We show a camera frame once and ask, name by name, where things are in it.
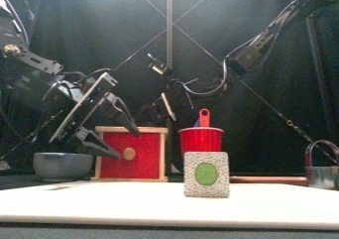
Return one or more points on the white cutting board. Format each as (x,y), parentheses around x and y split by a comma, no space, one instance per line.
(167,205)

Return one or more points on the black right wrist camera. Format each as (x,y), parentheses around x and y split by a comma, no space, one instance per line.
(157,66)

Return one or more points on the blue plastic spoon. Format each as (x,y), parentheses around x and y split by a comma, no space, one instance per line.
(197,122)

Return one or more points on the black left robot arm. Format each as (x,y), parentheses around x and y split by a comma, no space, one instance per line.
(24,64)

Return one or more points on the red drawer with round knob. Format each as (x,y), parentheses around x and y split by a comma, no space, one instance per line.
(140,165)

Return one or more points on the pale blue bowl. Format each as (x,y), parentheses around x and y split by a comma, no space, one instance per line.
(61,165)

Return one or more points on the red plastic cup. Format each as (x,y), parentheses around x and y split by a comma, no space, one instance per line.
(200,141)

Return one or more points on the red plastic spoon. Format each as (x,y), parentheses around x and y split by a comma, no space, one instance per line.
(204,117)

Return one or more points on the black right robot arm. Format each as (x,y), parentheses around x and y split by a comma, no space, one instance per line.
(251,53)

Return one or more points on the patterned box with green oval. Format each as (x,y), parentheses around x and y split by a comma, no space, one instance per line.
(205,174)

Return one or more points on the vertical metal frame pole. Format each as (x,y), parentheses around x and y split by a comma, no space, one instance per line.
(168,24)

